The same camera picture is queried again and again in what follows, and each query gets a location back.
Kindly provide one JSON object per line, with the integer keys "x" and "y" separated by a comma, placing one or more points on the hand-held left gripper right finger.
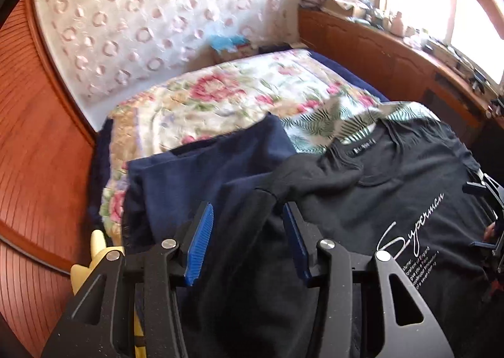
{"x": 296, "y": 241}

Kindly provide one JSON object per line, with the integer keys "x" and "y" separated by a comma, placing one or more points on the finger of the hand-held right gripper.
{"x": 482, "y": 243}
{"x": 486, "y": 186}

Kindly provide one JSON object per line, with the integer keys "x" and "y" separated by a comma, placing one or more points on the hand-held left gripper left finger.
{"x": 200, "y": 241}

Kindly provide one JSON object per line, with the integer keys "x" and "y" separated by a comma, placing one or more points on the black printed t-shirt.
{"x": 354, "y": 204}

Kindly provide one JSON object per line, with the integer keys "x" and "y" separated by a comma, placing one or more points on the navy blue garment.
{"x": 197, "y": 169}

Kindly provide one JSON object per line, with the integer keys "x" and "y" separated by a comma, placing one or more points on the yellow plush toy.
{"x": 98, "y": 243}

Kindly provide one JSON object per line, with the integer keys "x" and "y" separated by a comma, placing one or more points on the palm leaf print cloth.
{"x": 315, "y": 125}

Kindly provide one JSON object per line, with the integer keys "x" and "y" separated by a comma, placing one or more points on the floral blanket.
{"x": 236, "y": 94}

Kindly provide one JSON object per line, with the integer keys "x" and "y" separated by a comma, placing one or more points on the assorted shelf clutter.
{"x": 433, "y": 41}

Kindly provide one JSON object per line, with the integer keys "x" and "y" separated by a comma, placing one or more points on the wooden slatted wardrobe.
{"x": 35, "y": 165}

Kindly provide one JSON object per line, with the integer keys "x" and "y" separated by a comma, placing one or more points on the pink bottle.
{"x": 397, "y": 24}

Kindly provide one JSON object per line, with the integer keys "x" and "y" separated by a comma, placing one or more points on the wooden cabinet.
{"x": 354, "y": 46}

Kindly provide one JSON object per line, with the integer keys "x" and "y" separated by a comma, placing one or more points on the light blue cloth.
{"x": 228, "y": 41}

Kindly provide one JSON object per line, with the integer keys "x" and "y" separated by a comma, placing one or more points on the white patterned curtain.
{"x": 157, "y": 7}

